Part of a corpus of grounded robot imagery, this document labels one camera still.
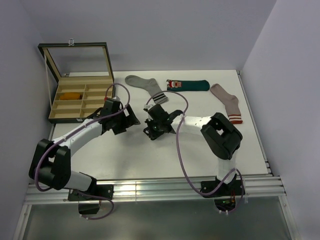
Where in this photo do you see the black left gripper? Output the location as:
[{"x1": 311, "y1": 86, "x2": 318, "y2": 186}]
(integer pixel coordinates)
[{"x1": 111, "y1": 104, "x2": 140, "y2": 135}]

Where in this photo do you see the mustard yellow sock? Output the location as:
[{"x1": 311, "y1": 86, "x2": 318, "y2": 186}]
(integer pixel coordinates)
[{"x1": 59, "y1": 92, "x2": 82, "y2": 101}]

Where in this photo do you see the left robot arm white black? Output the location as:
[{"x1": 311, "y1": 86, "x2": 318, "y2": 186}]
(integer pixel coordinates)
[{"x1": 28, "y1": 98, "x2": 140, "y2": 200}]

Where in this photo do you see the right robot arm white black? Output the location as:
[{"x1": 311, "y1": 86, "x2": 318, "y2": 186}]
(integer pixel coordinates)
[{"x1": 143, "y1": 104, "x2": 243, "y2": 195}]

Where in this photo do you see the grey striped sock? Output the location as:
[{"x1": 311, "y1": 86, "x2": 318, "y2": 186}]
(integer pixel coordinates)
[{"x1": 124, "y1": 75, "x2": 169, "y2": 105}]

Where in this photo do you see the dark green reindeer sock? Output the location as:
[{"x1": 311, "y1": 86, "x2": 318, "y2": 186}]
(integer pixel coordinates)
[{"x1": 166, "y1": 79, "x2": 210, "y2": 92}]

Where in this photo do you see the black compartment box beige lining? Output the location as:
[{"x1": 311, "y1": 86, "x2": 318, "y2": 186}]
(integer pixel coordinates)
[{"x1": 37, "y1": 39, "x2": 115, "y2": 124}]

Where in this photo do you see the taupe sock red cuff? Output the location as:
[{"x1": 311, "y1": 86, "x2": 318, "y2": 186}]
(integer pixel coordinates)
[{"x1": 210, "y1": 83, "x2": 243, "y2": 125}]

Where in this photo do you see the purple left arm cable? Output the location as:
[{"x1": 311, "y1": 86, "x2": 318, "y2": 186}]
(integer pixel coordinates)
[{"x1": 34, "y1": 83, "x2": 131, "y2": 221}]

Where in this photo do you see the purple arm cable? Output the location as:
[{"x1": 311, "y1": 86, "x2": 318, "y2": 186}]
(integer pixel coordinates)
[
  {"x1": 144, "y1": 90, "x2": 247, "y2": 215},
  {"x1": 34, "y1": 83, "x2": 131, "y2": 221}
]

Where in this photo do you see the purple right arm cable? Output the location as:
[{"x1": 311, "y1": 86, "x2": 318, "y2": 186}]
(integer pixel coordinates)
[{"x1": 144, "y1": 90, "x2": 247, "y2": 215}]

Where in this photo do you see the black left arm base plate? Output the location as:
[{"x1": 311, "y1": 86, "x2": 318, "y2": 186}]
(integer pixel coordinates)
[{"x1": 67, "y1": 184, "x2": 114, "y2": 202}]

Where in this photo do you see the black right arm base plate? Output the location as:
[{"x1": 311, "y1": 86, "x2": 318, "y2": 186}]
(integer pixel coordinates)
[{"x1": 200, "y1": 180, "x2": 246, "y2": 198}]

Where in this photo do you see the aluminium rail frame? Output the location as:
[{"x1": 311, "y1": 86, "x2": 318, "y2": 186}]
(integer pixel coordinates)
[{"x1": 13, "y1": 70, "x2": 300, "y2": 240}]

